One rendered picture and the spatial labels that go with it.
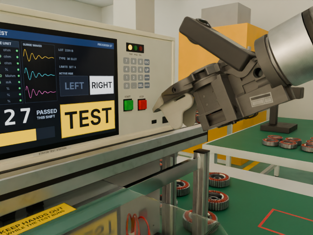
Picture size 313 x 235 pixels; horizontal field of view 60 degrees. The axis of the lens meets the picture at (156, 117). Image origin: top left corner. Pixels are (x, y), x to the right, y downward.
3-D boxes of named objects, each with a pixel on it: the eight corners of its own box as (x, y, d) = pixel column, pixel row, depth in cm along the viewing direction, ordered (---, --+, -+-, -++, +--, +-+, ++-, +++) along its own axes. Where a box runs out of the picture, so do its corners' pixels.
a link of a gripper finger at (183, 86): (158, 104, 40) (206, 79, 35) (154, 94, 40) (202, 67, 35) (176, 101, 44) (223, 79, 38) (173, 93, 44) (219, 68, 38)
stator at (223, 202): (200, 210, 99) (200, 201, 99) (197, 197, 110) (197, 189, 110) (231, 211, 98) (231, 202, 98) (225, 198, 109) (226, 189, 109)
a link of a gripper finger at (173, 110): (151, 139, 44) (196, 120, 38) (139, 105, 45) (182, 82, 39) (163, 136, 46) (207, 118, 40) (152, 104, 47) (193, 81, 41)
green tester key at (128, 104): (133, 109, 51) (133, 100, 51) (126, 110, 49) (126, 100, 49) (129, 109, 51) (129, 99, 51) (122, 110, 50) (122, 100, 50)
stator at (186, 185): (192, 196, 111) (192, 188, 110) (164, 197, 110) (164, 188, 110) (187, 186, 122) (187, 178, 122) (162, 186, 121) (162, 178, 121)
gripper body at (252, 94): (198, 133, 37) (286, 100, 30) (177, 76, 38) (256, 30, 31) (223, 126, 43) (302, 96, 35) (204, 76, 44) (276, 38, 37)
